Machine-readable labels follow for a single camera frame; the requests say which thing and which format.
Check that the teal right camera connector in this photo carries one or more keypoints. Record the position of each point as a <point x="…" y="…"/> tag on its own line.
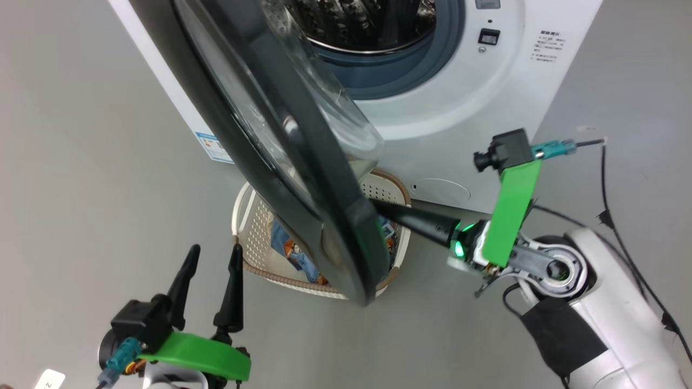
<point x="552" y="147"/>

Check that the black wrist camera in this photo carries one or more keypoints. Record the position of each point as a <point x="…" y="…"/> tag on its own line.
<point x="503" y="151"/>
<point x="141" y="323"/>

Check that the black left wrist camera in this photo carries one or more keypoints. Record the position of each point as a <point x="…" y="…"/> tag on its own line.
<point x="141" y="323"/>

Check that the blue white energy label sticker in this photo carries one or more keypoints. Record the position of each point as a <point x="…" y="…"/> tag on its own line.
<point x="213" y="147"/>

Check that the blue-grey rubber door gasket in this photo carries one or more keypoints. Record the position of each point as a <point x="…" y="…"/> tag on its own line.
<point x="394" y="75"/>

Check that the cream perforated laundry basket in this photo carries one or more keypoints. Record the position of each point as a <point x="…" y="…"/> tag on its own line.
<point x="254" y="237"/>

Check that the green left camera bracket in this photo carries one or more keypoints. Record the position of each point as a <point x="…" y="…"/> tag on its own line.
<point x="200" y="354"/>

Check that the dark round glass washer door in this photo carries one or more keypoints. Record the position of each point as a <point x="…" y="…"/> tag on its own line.
<point x="324" y="162"/>

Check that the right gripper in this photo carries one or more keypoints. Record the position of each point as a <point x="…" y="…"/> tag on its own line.
<point x="466" y="246"/>

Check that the teal left camera connector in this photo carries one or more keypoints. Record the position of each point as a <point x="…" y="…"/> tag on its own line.
<point x="123" y="355"/>

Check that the teal camera connector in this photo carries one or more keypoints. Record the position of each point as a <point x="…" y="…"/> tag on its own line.
<point x="123" y="355"/>
<point x="552" y="147"/>

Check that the black rectangular door latch socket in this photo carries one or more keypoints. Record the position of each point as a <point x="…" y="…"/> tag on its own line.
<point x="488" y="36"/>

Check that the white front-load washing machine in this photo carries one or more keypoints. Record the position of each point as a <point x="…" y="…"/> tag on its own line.
<point x="476" y="108"/>

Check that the white paper tag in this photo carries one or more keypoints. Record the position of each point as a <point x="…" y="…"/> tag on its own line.
<point x="50" y="379"/>

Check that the printed text warning sticker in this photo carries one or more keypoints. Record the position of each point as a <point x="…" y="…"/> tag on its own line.
<point x="550" y="46"/>

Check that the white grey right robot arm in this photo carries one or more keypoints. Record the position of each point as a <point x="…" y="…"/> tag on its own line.
<point x="605" y="313"/>

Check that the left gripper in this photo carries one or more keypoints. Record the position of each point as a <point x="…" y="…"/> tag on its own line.
<point x="231" y="337"/>

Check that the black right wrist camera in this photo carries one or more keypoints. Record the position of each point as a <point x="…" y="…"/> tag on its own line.
<point x="503" y="151"/>

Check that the oval white filter cover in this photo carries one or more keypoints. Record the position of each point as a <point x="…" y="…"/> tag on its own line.
<point x="443" y="193"/>

